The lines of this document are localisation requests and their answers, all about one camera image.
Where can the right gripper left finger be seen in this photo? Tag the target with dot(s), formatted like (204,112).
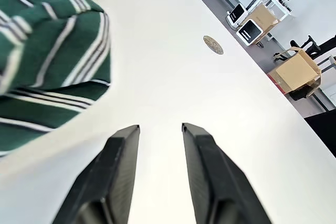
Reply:
(105,179)

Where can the white metal rack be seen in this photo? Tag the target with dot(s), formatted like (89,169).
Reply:
(274,5)

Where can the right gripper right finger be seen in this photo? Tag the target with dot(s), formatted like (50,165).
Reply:
(218,179)

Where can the green striped T-shirt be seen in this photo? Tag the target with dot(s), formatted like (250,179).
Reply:
(44,56)

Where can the brown cardboard box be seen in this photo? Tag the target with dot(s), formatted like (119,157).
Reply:
(296,73)
(262,20)

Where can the white box with black screen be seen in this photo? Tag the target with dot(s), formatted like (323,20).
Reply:
(236,13)
(249,32)

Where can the black office chair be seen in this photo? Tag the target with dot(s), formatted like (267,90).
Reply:
(305,48)

